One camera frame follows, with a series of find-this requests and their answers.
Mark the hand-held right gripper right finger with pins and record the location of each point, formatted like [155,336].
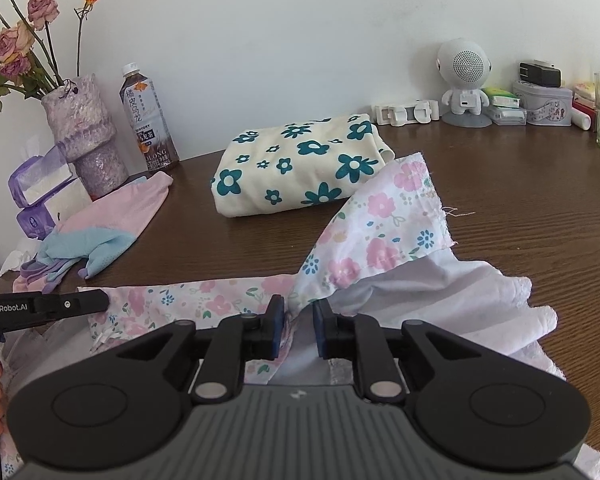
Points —
[320,330]

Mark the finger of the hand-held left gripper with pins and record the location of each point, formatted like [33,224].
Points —
[80,302]

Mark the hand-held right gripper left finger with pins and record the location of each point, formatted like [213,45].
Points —
[278,325]

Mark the pink floral garment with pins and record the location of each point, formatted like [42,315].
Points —
[380,220]

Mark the crumpled white tissue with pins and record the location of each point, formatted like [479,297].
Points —
[15,260]

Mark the purple tissue pack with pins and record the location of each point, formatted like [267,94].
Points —
[32,220]
[25,180]

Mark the pink and blue pastel garment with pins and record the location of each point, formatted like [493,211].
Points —
[115,210]

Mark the cream teal-flowered folded cloth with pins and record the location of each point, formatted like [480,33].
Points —
[290,170]

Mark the pink textured vase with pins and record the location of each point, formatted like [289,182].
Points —
[85,125]

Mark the brown tea bottle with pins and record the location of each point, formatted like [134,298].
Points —
[145,110]

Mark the white plastic clip strip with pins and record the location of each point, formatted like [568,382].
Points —
[405,112]

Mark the small white box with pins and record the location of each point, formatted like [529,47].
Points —
[510,116]

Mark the green packet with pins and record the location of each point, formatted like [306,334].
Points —
[500,96]

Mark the bunch of dried roses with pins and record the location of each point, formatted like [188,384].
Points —
[42,7]

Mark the white robot-shaped speaker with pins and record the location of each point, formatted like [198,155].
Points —
[462,65]

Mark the grey tin box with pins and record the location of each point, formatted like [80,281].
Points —
[545,105]

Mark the black charger adapter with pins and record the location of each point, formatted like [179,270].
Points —
[540,76]

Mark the red and white tube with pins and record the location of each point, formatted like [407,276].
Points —
[582,119]

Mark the yellowish packet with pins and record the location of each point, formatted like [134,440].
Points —
[585,91]

